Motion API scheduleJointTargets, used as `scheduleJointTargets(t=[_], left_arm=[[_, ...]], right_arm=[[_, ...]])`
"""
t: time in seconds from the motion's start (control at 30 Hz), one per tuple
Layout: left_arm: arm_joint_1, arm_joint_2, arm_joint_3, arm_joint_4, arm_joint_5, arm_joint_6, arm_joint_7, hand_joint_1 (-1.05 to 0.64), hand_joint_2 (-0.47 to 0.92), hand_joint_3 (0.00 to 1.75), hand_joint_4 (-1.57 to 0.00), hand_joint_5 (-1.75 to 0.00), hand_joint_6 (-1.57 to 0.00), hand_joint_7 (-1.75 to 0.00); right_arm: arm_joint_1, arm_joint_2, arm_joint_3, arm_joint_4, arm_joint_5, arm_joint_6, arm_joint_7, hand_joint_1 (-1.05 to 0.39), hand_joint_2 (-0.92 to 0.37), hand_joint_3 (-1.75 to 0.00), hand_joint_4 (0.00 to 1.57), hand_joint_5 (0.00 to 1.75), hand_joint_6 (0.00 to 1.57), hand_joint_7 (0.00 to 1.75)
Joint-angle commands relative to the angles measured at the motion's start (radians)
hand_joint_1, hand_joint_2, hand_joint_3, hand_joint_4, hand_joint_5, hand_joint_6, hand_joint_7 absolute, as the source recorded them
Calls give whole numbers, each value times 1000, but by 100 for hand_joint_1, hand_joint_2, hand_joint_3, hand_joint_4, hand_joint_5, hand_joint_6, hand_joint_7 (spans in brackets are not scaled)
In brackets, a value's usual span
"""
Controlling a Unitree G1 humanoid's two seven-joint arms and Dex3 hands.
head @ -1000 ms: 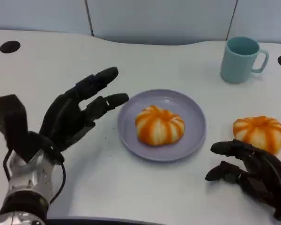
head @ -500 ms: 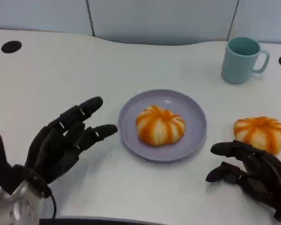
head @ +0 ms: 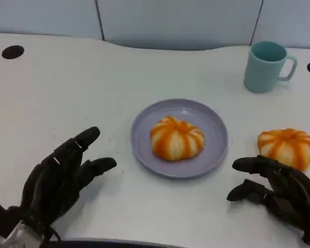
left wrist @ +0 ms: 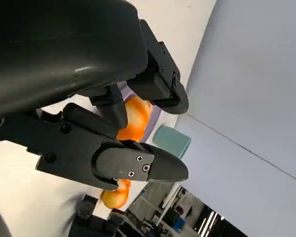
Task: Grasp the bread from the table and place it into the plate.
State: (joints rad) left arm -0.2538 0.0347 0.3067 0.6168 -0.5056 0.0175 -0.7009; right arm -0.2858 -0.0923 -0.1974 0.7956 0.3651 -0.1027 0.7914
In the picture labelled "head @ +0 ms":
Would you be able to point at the orange and white bread roll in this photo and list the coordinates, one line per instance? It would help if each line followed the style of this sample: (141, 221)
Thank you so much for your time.
(177, 139)
(286, 147)

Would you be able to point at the lilac plate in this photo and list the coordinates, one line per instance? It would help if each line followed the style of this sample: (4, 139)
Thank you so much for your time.
(144, 134)

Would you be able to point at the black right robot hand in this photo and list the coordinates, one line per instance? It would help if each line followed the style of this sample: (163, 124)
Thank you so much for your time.
(292, 191)

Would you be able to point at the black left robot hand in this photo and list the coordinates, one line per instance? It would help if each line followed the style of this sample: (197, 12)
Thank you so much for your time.
(54, 186)

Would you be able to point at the grey partition panel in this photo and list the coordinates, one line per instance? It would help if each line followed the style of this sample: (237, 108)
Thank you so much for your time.
(41, 15)
(289, 20)
(175, 20)

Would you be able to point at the pale green mug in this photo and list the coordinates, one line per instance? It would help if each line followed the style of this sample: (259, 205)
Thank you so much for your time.
(261, 73)

